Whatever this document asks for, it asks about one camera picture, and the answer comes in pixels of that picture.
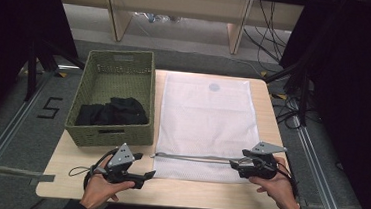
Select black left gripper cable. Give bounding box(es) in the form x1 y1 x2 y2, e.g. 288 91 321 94
67 145 120 193

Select light wooden bench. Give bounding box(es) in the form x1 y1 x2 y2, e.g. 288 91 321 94
48 0 312 62

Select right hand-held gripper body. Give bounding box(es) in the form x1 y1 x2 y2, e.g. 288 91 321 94
234 140 289 183

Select person's right hand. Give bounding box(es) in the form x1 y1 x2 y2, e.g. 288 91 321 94
246 154 310 209

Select grey tape strip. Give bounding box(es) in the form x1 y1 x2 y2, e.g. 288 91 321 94
0 164 57 184

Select metal floor rail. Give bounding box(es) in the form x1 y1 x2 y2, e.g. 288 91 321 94
0 66 58 206
285 115 361 209

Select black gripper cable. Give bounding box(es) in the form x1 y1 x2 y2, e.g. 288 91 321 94
272 161 302 199
67 145 120 193

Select clear plastic wrap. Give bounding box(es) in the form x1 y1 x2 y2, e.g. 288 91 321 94
133 11 182 26

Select person's left hand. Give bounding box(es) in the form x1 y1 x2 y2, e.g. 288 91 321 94
79 171 138 209

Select black curtain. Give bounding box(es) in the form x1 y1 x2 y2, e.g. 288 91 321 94
0 0 84 150
267 0 371 209

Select black hanging cables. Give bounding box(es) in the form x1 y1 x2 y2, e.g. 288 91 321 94
239 0 294 66

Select green woven basket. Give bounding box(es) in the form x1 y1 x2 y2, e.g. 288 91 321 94
63 44 162 153

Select black tape floor mark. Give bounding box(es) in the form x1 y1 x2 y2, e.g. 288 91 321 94
36 95 65 121

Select black clothing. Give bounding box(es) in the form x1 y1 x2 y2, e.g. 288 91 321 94
74 92 151 132

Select black floor cables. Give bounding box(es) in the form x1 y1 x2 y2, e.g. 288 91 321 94
269 92 307 132

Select black metal stand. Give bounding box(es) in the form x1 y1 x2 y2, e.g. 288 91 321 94
259 52 316 128
22 36 88 106

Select white mesh laundry bag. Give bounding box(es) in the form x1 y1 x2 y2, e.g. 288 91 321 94
152 70 266 186

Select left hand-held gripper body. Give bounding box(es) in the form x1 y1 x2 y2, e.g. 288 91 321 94
101 140 148 189

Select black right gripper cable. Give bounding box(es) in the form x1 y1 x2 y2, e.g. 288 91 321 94
272 161 302 199

